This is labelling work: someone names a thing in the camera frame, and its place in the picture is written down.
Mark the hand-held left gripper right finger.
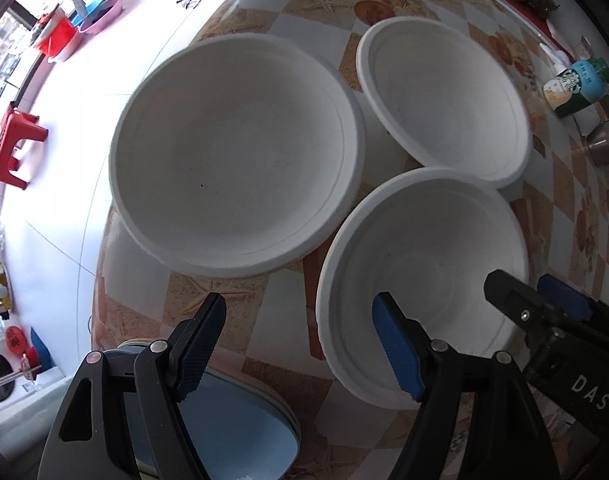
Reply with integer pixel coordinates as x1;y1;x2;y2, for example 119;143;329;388
372;291;561;480

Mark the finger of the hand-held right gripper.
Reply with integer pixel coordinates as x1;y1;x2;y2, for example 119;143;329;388
485;269;571;347
537;274;609;342

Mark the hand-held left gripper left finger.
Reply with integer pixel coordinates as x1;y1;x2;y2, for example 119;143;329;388
37;292;228;480

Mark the white paper bowl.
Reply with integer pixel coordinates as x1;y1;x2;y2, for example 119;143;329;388
315;167;530;410
108;33;368;279
357;15;533;190

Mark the blue ceramic plate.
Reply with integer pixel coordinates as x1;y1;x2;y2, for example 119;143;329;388
92;339;302;480

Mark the metal cup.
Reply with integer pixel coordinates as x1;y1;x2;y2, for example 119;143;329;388
585;115;609;167

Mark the white tissue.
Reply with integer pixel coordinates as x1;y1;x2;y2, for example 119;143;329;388
539;42;573;72

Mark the red plastic stool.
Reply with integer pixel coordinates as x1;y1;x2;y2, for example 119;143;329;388
0;102;49;191

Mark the patterned checkered tablecloth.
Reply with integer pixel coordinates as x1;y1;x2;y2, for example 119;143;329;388
91;0;609;480

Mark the red plastic bucket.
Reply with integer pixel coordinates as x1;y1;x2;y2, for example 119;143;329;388
33;7;80;63

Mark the pink plastic basin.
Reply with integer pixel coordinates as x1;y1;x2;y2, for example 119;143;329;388
77;0;124;37

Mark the blue plastic basin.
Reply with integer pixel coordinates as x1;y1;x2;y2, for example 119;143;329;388
72;0;110;27

